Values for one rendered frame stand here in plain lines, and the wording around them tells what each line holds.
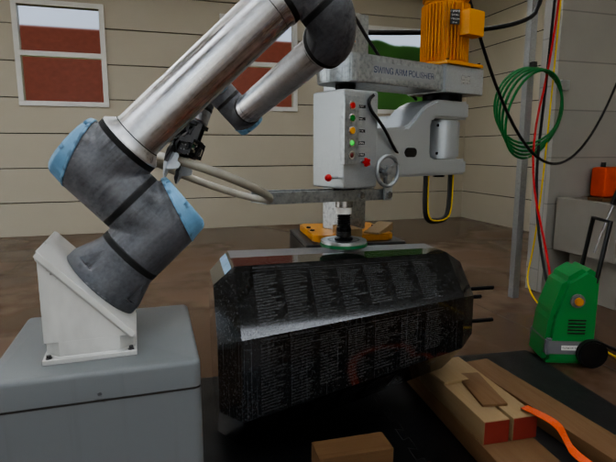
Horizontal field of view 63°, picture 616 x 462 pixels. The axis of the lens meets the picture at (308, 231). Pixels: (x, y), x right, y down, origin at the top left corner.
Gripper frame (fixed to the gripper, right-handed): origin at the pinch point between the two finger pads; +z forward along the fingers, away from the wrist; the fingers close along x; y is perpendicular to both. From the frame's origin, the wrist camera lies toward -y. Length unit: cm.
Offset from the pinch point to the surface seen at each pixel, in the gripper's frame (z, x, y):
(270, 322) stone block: 38, 44, 32
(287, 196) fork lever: -11, 47, 21
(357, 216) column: -26, 159, 16
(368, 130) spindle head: -51, 67, 38
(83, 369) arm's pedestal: 47, -55, 41
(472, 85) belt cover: -99, 114, 68
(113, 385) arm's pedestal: 49, -52, 46
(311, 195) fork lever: -15, 57, 27
